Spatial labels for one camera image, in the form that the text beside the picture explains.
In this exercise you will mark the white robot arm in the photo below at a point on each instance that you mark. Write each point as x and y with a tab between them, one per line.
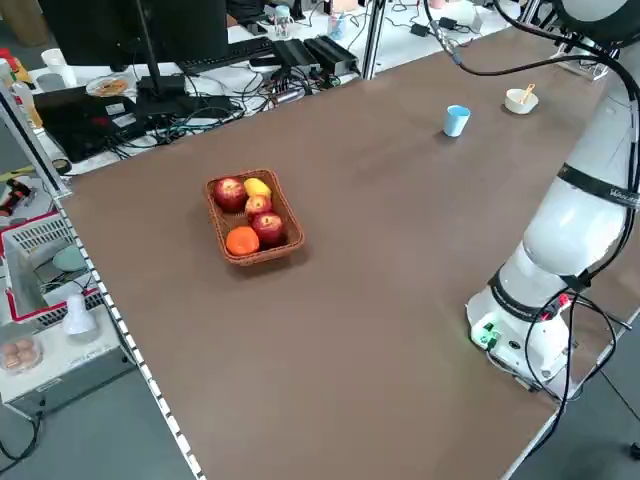
575	225

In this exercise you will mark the blue pen cup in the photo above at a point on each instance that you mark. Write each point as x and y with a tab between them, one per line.
336	27

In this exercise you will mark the plate of cookies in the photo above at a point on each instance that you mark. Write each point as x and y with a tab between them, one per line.
107	86

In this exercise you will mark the white paper cup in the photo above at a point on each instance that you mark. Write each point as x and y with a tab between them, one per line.
57	65

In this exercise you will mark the red apple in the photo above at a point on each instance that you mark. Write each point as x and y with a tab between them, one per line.
267	227
258	205
230	194

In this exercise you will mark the brown wicker basket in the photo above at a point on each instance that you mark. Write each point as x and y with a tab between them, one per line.
260	257

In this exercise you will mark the orange fruit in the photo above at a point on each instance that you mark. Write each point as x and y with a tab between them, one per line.
242	241

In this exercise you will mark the yellow lemon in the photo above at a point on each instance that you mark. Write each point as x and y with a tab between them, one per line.
257	186

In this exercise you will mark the black power supply box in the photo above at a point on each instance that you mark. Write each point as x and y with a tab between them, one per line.
332	52
295	56

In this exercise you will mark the black keyboard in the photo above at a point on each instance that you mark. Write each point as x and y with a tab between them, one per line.
225	55

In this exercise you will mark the clear bottle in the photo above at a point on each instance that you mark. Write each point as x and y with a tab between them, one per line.
282	25

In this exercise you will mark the black monitor stand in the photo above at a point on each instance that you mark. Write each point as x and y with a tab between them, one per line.
160	85

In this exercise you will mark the black power brick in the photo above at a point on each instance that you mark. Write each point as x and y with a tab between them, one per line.
447	23
421	29

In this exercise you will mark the white bowl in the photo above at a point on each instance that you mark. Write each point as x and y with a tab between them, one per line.
517	105

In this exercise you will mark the pale green bowl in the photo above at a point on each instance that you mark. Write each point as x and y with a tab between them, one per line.
69	260

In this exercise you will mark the white light bulb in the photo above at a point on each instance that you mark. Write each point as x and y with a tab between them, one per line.
79	317

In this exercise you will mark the grey equipment box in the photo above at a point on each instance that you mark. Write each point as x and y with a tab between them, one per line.
75	365

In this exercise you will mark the white red plastic crate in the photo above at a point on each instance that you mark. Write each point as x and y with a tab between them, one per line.
30	235

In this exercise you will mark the black computer monitor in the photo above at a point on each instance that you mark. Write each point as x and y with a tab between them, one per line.
100	30

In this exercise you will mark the clear container of buns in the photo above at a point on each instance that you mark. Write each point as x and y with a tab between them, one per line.
20	355

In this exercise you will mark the aluminium frame post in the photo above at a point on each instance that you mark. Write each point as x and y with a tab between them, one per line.
374	40
35	145

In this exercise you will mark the perforated aluminium rail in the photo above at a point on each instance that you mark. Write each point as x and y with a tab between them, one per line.
127	340

